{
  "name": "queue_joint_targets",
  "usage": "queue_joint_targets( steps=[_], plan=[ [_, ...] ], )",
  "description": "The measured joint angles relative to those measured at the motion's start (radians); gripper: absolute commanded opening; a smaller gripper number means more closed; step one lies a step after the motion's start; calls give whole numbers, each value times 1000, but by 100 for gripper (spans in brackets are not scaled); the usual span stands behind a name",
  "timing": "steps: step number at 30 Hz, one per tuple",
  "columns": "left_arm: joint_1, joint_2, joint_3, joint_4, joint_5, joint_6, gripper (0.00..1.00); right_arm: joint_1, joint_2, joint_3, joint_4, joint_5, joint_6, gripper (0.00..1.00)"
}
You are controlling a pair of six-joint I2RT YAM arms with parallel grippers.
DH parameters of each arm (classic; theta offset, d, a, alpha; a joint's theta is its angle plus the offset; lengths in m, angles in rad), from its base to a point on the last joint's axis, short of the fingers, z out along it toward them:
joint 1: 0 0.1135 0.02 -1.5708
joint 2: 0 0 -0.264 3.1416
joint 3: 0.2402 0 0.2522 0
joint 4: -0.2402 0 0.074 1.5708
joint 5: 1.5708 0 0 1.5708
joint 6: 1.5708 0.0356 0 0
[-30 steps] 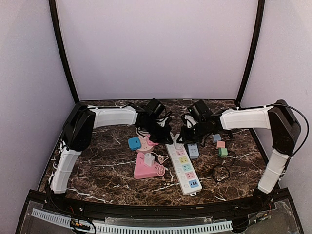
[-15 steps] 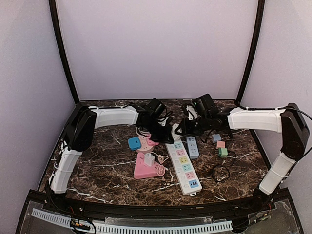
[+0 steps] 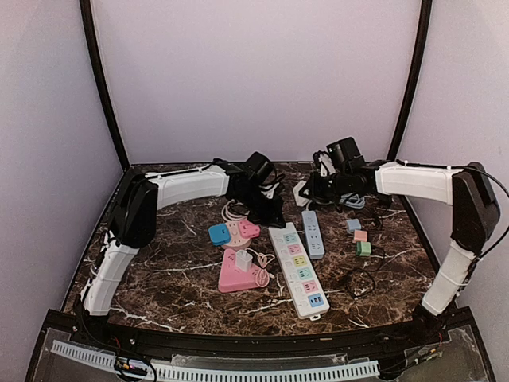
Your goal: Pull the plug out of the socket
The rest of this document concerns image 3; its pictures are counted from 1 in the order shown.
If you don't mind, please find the pink charging cable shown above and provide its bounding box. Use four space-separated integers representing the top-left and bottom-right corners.
245 248 277 288

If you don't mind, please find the pink charger plug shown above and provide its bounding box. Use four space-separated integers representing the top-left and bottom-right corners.
352 230 368 243

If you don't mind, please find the left black frame post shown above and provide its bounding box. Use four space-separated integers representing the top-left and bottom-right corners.
79 0 130 172

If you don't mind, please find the white square adapter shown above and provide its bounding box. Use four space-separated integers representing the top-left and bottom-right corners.
293 181 309 207

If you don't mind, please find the beige coiled power cord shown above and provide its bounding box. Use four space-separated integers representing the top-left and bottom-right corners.
220 199 250 222

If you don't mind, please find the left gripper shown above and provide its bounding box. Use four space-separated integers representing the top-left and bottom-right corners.
235 186 286 228

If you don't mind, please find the round beige power strip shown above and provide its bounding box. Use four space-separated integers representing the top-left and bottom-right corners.
221 221 253 251

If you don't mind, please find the pink triangular power strip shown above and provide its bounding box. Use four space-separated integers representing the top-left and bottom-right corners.
218 249 270 293

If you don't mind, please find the blue cube adapter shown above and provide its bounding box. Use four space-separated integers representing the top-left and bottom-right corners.
208 224 231 246

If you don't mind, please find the white long power strip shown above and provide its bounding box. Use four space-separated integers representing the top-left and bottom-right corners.
268 223 330 321

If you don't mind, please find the blue charger plug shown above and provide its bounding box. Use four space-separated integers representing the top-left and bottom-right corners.
346 219 362 234

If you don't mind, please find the green charger plug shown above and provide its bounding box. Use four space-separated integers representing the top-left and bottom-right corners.
356 241 372 257

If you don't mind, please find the black charging cable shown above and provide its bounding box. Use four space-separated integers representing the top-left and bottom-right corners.
340 206 387 299

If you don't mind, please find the pink cube adapter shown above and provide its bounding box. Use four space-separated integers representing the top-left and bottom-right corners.
238 220 261 239

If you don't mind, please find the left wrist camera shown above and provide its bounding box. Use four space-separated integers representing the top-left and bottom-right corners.
244 151 274 185

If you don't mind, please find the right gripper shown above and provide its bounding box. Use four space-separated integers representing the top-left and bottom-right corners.
299 170 351 204

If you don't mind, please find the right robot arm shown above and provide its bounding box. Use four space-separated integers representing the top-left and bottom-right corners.
299 160 501 317

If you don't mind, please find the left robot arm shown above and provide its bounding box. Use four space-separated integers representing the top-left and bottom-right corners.
74 152 286 347

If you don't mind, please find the blue power strip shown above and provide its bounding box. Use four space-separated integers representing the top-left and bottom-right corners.
301 201 325 260

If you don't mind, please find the black front rail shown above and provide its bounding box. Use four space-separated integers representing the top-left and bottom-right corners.
43 308 473 359

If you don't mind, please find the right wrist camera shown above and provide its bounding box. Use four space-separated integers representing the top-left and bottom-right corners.
326 137 366 174

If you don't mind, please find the white slotted cable duct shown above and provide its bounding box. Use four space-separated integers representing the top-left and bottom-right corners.
50 340 379 381

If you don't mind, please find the right black frame post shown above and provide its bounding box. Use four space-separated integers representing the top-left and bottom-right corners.
387 0 433 161

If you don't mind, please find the black frame post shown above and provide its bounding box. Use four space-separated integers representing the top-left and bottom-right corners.
79 0 130 172
387 0 433 161

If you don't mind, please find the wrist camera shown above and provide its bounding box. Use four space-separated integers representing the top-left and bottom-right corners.
244 151 274 185
326 137 366 174

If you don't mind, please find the white charger plug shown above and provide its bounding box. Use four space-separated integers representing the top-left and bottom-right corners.
235 249 252 272

